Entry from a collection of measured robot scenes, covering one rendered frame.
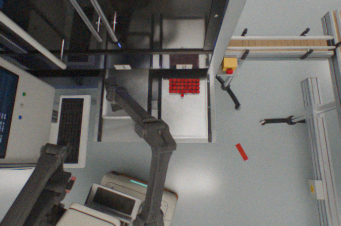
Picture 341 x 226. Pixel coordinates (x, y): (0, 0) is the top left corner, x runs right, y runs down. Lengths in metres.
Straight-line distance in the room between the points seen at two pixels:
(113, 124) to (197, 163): 1.05
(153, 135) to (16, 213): 0.46
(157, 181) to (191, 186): 1.41
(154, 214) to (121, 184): 1.09
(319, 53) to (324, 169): 0.78
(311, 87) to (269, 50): 0.58
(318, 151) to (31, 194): 1.69
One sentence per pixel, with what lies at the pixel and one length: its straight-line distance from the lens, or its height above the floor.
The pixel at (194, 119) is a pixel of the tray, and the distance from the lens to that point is 1.41.
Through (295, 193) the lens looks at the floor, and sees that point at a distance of 2.49.
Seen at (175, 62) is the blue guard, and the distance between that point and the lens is 1.29.
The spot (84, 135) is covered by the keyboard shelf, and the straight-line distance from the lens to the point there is 1.58.
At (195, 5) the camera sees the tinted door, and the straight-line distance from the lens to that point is 0.88.
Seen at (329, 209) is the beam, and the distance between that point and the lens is 2.00.
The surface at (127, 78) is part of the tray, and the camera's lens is 1.50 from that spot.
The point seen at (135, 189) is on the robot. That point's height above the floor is 0.28.
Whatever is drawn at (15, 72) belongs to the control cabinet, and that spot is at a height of 1.20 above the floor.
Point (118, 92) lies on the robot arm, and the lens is 1.12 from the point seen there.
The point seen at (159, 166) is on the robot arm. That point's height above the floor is 1.42.
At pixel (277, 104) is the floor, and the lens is 2.50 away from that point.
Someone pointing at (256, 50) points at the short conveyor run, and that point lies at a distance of 1.55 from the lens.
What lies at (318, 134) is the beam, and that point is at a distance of 1.98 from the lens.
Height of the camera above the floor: 2.27
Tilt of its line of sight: 75 degrees down
